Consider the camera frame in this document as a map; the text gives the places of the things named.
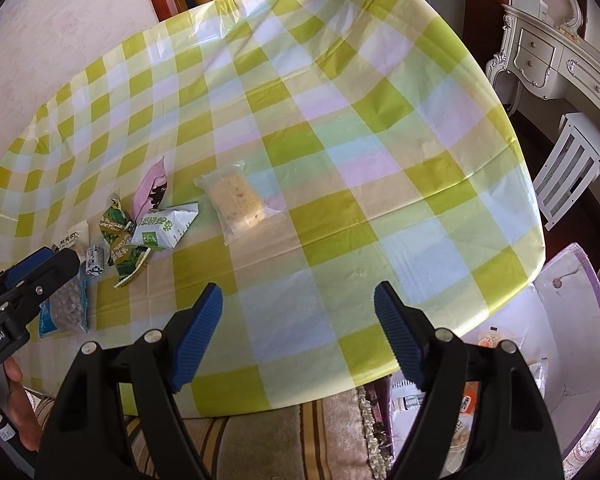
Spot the striped plush cushion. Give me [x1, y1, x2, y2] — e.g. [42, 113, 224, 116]
[32, 385, 381, 480]

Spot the grey seed packet blue edge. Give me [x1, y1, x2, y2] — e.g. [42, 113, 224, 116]
[37, 270, 90, 338]

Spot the clear packet brown snack bar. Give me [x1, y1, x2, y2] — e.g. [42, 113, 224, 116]
[52, 220, 90, 256]

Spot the white blue milk candy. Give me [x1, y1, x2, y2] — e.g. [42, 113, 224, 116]
[84, 244, 106, 278]

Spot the white box purple rim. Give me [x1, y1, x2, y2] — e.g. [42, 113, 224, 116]
[370, 242, 600, 480]

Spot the pink snack packet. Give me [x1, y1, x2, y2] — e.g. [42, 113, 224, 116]
[132, 156, 168, 218]

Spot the clear packet yellow cake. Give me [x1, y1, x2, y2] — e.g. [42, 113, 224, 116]
[194, 160, 287, 247]

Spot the green checked plastic tablecloth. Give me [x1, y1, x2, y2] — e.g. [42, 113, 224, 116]
[0, 0, 546, 418]

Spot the white slatted chair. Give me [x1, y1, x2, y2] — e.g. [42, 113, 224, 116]
[532, 112, 600, 231]

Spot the person's left hand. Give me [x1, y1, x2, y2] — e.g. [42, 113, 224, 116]
[0, 355, 43, 453]

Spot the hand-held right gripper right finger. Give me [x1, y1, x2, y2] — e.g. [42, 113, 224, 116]
[373, 281, 566, 480]

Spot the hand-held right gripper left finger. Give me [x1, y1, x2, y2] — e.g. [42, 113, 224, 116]
[34, 282, 225, 480]

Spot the white ornate dresser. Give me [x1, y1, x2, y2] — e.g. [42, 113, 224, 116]
[485, 0, 600, 126]

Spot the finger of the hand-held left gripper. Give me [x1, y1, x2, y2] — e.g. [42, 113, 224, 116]
[0, 247, 53, 292]
[0, 249, 81, 311]

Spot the green white snack packet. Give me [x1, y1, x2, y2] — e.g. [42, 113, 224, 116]
[131, 202, 201, 251]

